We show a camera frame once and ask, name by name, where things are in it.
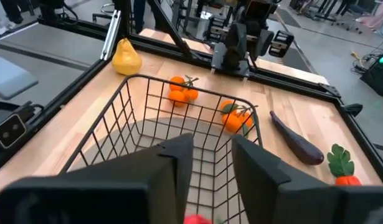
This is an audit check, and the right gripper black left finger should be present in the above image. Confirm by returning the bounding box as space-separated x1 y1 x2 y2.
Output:
0 133 194 224

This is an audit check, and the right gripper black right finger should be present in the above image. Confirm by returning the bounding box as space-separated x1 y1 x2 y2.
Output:
230 134 383 224

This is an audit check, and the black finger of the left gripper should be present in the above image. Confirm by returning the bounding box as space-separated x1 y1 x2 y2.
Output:
253 29 275 62
225 23 248 68

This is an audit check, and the purple eggplant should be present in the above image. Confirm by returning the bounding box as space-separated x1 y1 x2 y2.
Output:
269 110 325 166

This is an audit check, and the orange carrot with green leaves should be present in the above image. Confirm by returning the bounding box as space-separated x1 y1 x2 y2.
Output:
326 143 362 187

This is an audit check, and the tangerine cluster with stem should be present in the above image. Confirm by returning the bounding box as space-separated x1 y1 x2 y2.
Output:
168 74 201 108
219 99 260 139

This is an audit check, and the yellow pear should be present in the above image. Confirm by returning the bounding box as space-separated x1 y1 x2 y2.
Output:
111 37 143 77

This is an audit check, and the black office chair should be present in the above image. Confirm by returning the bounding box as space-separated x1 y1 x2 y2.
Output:
315 0 366 32

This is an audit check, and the red bell pepper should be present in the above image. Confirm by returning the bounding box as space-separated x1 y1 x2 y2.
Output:
183 213 214 224

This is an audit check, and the black computer with green light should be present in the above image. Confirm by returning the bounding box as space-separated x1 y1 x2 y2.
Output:
360 50 383 98

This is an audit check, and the person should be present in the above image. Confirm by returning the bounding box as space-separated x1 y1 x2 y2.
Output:
133 0 147 34
0 0 24 25

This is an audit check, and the silver metal strut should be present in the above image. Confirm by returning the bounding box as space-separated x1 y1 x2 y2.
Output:
100 9 122 62

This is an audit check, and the grey floor pad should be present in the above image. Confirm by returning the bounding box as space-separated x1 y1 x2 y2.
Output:
0 52 39 100

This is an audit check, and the black wire basket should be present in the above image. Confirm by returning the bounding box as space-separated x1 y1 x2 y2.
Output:
59 73 263 224

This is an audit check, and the black floor cable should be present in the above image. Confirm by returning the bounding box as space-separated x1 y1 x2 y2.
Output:
349 51 382 75

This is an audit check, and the black mount bracket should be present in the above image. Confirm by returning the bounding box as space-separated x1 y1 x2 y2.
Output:
342 103 364 118

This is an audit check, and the table-level camera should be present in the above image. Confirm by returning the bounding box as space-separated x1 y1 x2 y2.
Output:
0 111 29 150

